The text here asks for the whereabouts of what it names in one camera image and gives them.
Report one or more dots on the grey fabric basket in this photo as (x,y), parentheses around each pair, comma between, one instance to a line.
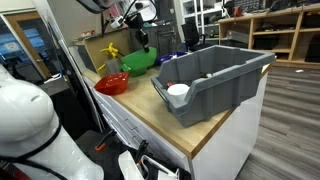
(165,36)

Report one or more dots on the white paper scrap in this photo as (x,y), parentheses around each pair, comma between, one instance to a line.
(299,70)

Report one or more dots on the silver metal cup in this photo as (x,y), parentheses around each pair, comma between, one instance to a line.
(113,66)

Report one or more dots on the white plastic bracket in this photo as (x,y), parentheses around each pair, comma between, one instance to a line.
(128,166)

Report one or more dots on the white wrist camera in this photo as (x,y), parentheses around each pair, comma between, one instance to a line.
(117,22)

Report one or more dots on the red object on shelf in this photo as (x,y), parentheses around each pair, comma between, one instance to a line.
(238,11)

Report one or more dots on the black office chair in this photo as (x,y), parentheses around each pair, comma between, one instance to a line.
(191,35)

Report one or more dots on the white drawer cabinet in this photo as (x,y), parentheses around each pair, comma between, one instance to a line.
(226,146)

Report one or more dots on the white animal doll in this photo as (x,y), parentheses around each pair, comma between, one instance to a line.
(208,75)

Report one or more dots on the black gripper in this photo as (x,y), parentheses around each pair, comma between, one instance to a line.
(136,21)

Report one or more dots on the white ceramic mug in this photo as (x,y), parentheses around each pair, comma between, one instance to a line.
(178,91)

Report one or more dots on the blue plastic bowl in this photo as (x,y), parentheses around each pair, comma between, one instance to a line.
(166,58)

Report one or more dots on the wooden box with black panel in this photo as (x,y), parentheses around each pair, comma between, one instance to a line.
(96,50)

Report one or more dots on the wooden framed glass door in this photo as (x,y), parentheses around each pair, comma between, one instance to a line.
(28,43)

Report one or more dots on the grey bin on shelf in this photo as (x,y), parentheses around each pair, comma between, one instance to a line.
(237,37)

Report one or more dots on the white shelving frame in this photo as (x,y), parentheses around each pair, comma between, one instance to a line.
(200,13)

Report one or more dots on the wooden shelf unit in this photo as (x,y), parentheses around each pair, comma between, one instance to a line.
(293,33)

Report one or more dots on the red plastic bowl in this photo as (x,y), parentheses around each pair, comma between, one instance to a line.
(111,84)

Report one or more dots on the green bowl holding dolls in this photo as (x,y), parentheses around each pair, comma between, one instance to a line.
(140,58)

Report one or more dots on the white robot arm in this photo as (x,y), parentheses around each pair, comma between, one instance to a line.
(26,116)

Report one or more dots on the grey plastic storage bin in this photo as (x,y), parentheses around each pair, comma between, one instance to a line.
(216,93)

